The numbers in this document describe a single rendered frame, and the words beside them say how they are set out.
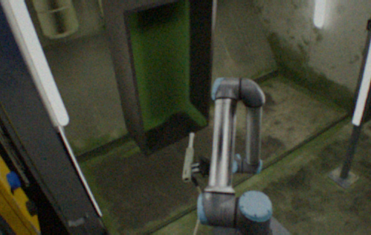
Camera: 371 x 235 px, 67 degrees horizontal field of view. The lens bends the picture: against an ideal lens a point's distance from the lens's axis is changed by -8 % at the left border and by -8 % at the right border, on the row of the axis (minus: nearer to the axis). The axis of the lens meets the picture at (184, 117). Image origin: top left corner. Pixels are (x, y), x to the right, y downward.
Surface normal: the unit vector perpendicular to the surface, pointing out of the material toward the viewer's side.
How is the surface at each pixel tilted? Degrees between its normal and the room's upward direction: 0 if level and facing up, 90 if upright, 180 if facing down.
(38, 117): 90
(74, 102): 57
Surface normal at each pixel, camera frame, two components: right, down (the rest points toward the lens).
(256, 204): -0.04, -0.80
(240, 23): 0.36, -0.06
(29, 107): 0.51, 0.45
